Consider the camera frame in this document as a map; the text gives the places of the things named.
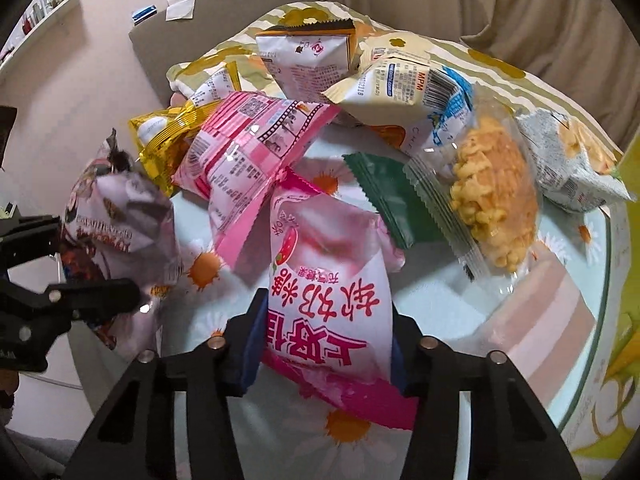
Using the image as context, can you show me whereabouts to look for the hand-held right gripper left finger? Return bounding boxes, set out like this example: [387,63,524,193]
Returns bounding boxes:
[62,287,271,480]

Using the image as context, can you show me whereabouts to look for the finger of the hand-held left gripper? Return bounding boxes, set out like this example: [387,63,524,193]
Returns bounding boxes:
[0,214,64,281]
[0,277,142,373]

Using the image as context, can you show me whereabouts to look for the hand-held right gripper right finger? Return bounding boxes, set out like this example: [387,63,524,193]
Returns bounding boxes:
[392,305,581,480]

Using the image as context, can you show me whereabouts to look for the crinkled purple white snack packet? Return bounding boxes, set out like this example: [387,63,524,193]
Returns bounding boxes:
[60,130,183,351]

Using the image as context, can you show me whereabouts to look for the pink white candy packet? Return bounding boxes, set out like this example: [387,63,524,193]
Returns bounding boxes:
[260,167,418,431]

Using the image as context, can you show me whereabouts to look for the frosted pink cake packet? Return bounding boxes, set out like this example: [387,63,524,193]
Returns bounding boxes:
[465,245,598,401]

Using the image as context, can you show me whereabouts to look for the clear packet of yellow waffle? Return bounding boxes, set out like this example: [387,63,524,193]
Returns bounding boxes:
[404,97,543,281]

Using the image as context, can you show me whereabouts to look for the yellow green cardboard box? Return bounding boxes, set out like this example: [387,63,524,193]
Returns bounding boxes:
[565,150,640,471]

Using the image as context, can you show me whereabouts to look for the daisy print tablecloth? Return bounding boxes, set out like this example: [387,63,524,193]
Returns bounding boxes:
[150,130,631,480]

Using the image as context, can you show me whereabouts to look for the gold yellow snack packet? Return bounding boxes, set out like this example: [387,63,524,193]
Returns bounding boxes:
[128,100,221,198]

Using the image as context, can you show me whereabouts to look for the dark green snack packet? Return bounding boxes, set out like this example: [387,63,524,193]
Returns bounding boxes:
[343,152,446,250]

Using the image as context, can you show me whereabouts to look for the pink filmstrip print snack packet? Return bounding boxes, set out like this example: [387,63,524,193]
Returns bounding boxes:
[171,91,343,266]

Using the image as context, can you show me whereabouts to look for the white paper sheet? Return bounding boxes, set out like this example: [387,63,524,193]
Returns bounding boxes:
[165,0,197,22]

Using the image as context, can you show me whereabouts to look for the small white yellow snack packet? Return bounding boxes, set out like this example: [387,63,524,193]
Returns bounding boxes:
[192,60,242,107]

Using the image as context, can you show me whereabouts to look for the grey headboard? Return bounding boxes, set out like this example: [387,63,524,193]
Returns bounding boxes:
[129,0,321,106]

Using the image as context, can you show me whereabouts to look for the grey white snack packet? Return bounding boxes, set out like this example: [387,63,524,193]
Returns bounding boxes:
[515,110,632,213]

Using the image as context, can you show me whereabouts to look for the white blue snack packet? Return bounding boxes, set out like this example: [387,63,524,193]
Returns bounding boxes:
[324,57,476,153]

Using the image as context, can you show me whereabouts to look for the white orange snack packet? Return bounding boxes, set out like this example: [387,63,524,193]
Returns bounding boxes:
[255,19,357,106]

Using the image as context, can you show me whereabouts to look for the striped floral towel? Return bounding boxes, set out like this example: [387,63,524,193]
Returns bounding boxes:
[165,0,626,161]

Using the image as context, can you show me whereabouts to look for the beige curtain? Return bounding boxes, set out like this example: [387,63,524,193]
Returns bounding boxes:
[305,0,640,146]

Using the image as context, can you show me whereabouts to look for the white wall shelf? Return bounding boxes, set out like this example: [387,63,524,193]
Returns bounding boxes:
[0,0,81,86]

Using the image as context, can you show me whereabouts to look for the small blue wall item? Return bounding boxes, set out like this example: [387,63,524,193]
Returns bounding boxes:
[131,4,160,27]

